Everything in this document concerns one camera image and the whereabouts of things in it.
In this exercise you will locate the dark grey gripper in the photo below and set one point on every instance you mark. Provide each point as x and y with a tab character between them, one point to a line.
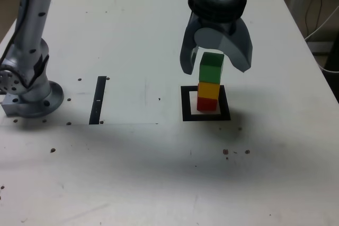
219	26

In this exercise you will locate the green cube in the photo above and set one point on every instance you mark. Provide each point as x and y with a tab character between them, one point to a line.
210	71

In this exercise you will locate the yellow cube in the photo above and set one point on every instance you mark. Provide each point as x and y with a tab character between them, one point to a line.
208	91

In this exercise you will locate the red cube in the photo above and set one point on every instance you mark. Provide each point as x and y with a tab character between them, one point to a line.
206	104

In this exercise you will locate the black tape square outline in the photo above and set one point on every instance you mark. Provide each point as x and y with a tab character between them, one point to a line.
185	109

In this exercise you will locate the black tape strip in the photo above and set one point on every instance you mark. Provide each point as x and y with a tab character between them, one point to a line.
97	109

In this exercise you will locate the grey bar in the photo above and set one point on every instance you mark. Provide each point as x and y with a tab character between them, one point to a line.
319	47

